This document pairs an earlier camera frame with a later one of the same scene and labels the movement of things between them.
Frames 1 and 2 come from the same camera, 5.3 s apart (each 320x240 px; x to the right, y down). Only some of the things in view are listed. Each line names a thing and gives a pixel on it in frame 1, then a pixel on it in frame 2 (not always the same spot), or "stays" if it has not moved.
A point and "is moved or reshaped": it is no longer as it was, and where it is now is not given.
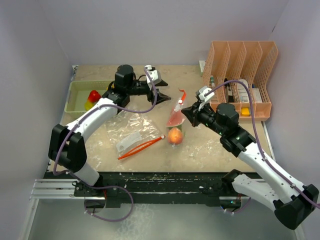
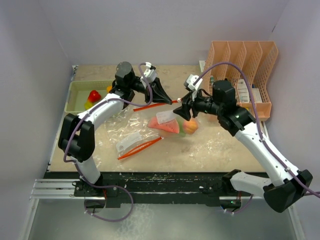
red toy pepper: [94, 96] stays
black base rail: [123, 187] stays
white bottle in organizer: [243, 94] stays
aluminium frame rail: [63, 189] stays
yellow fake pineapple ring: [88, 105] stays
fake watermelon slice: [175, 119] is moved or reshaped
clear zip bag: [176, 124] is moved or reshaped
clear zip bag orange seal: [132, 132] stays
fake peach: [175, 136] -> [190, 127]
